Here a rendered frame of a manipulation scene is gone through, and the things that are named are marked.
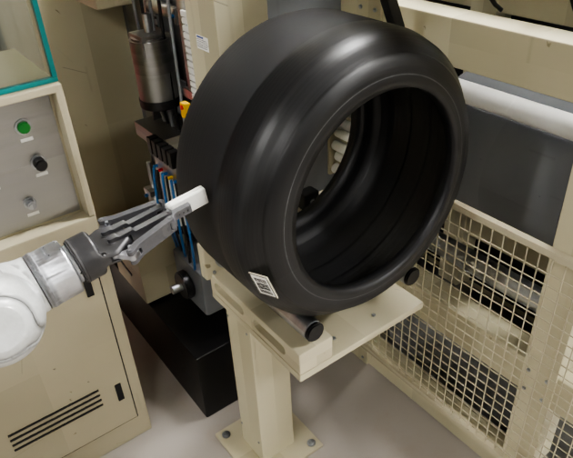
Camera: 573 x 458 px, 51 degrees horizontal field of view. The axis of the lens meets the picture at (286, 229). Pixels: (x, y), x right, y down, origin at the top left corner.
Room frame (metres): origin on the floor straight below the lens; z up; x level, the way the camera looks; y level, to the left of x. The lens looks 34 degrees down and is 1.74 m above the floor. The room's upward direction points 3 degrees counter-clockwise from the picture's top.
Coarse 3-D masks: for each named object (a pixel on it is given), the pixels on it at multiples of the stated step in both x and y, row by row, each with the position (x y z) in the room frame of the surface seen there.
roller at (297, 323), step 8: (280, 312) 0.94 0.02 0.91; (288, 320) 0.92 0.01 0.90; (296, 320) 0.90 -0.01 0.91; (304, 320) 0.90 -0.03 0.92; (312, 320) 0.89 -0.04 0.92; (296, 328) 0.90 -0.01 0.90; (304, 328) 0.88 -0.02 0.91; (312, 328) 0.88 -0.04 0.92; (320, 328) 0.89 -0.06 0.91; (304, 336) 0.88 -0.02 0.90; (312, 336) 0.87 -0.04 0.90
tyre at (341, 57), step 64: (256, 64) 0.97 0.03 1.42; (320, 64) 0.91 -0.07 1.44; (384, 64) 0.94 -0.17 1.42; (448, 64) 1.07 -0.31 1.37; (192, 128) 0.97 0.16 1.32; (256, 128) 0.86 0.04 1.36; (320, 128) 0.86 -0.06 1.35; (384, 128) 1.29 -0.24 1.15; (448, 128) 1.06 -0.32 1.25; (256, 192) 0.82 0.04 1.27; (384, 192) 1.23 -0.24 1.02; (448, 192) 1.05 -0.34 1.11; (256, 256) 0.81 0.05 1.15; (320, 256) 1.12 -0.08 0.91; (384, 256) 1.08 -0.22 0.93
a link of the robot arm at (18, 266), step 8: (0, 264) 0.68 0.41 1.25; (8, 264) 0.68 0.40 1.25; (16, 264) 0.69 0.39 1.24; (24, 264) 0.69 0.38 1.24; (8, 272) 0.65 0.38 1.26; (16, 272) 0.67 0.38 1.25; (24, 272) 0.68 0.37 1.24; (32, 280) 0.67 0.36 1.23; (40, 288) 0.67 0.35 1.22; (48, 304) 0.67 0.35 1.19
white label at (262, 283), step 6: (252, 276) 0.81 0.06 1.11; (258, 276) 0.80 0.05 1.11; (264, 276) 0.79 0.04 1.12; (258, 282) 0.81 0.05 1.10; (264, 282) 0.80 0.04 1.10; (258, 288) 0.82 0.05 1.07; (264, 288) 0.81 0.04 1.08; (270, 288) 0.80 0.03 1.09; (270, 294) 0.81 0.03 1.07; (276, 294) 0.80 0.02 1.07
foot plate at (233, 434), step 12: (240, 420) 1.39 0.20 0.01; (228, 432) 1.34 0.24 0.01; (240, 432) 1.34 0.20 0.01; (300, 432) 1.33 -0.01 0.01; (228, 444) 1.29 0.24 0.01; (240, 444) 1.29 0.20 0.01; (300, 444) 1.27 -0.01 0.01; (312, 444) 1.27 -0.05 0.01; (240, 456) 1.24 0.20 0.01; (252, 456) 1.24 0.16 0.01; (276, 456) 1.23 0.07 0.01; (288, 456) 1.23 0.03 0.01; (300, 456) 1.23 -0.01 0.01
